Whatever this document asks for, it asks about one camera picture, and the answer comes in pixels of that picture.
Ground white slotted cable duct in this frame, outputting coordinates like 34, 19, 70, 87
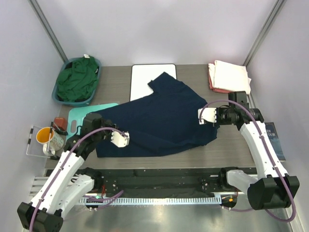
78, 196, 222, 206

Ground brown red block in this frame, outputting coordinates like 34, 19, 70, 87
54, 117, 68, 130

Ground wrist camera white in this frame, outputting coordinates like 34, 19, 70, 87
111, 131, 130, 148
197, 107, 217, 125

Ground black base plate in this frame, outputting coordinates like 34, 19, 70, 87
95, 168, 236, 198

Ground white mug orange inside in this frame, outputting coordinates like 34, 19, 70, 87
36, 127, 64, 157

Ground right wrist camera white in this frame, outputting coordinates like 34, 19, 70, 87
197, 107, 217, 125

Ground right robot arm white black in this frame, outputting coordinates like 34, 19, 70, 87
216, 91, 300, 210

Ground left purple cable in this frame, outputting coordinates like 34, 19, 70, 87
30, 127, 130, 232

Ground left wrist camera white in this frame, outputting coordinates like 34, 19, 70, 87
111, 131, 130, 148

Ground teal cutting board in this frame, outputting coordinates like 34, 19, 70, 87
67, 103, 118, 139

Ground black white marker pen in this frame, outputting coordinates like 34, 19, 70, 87
27, 128, 33, 145

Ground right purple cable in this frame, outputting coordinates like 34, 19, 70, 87
198, 100, 297, 222

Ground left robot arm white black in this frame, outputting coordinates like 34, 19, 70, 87
17, 113, 129, 232

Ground navy blue t shirt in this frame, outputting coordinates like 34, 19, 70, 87
96, 72, 217, 158

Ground green t shirt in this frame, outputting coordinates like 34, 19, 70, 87
56, 56, 99, 102

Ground white board with black rim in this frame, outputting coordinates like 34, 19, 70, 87
130, 64, 177, 101

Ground clear acrylic tray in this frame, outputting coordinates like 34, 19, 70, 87
26, 125, 56, 159

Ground dark blue book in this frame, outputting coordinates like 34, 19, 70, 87
265, 122, 286, 162

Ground teal laundry basket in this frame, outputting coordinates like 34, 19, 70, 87
52, 54, 101, 107

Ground purple cable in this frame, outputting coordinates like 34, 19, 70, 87
30, 127, 130, 232
198, 100, 297, 222

